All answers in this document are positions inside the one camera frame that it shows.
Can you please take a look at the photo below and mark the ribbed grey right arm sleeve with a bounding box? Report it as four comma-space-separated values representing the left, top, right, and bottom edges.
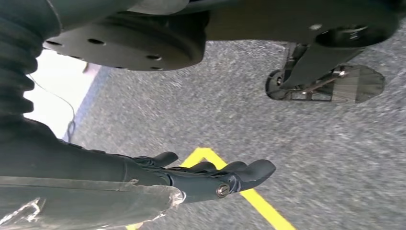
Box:
0, 0, 62, 126

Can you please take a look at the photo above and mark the yellow floor tape square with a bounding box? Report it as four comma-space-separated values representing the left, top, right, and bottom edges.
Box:
125, 147, 297, 230

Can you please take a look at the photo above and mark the dark robot leg assembly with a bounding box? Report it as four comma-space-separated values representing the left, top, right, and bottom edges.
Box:
43, 0, 406, 90

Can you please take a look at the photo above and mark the thin black floor cable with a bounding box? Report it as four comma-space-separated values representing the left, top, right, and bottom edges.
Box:
29, 74, 77, 142

